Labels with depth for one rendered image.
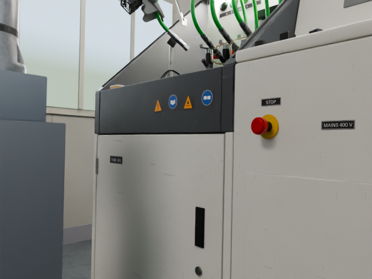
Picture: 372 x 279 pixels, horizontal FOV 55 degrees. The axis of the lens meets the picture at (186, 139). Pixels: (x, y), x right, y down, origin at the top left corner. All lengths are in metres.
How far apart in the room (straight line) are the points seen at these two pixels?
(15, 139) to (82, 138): 2.11
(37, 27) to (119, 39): 0.69
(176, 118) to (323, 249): 0.51
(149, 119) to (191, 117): 0.19
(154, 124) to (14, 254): 0.52
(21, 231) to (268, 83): 0.59
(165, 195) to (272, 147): 0.39
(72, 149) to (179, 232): 1.93
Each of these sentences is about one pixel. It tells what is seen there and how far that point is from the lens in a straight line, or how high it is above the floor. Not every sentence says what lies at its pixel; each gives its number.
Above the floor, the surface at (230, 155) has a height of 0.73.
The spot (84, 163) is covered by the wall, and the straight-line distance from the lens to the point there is 2.90.
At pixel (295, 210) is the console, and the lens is 0.75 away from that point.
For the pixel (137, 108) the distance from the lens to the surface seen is 1.16.
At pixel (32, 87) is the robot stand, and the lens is 0.83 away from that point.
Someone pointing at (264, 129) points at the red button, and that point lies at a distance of 0.74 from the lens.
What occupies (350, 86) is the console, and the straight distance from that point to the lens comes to 0.70.
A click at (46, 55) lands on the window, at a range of 2.77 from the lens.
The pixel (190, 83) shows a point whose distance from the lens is 0.96.
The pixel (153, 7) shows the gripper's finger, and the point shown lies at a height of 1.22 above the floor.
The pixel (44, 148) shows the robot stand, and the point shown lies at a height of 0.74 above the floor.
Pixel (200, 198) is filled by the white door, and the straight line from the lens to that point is 0.93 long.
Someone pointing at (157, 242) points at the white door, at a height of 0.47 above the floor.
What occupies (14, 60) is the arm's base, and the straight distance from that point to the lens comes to 0.85.
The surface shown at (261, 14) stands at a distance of 1.51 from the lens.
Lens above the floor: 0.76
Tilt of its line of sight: 1 degrees up
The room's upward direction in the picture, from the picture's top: 1 degrees clockwise
